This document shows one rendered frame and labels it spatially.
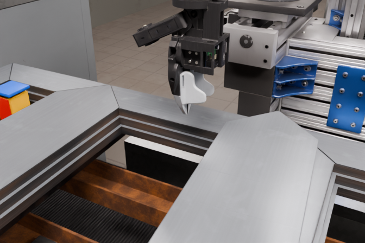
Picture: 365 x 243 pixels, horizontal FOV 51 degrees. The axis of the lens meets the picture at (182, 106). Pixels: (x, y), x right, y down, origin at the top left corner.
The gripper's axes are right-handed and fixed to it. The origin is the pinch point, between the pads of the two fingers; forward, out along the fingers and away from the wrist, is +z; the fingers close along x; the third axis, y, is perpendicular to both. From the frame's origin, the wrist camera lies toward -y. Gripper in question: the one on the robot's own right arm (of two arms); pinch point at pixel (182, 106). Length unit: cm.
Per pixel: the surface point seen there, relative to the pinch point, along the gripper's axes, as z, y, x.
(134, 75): 90, -142, 195
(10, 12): -7, -63, 18
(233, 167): 6.1, 12.4, -5.7
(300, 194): 6.1, 23.7, -7.8
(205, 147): 9.5, 3.7, 2.6
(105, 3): 64, -264, 323
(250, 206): 6.2, 17.8, -13.6
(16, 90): 3.9, -40.4, -2.5
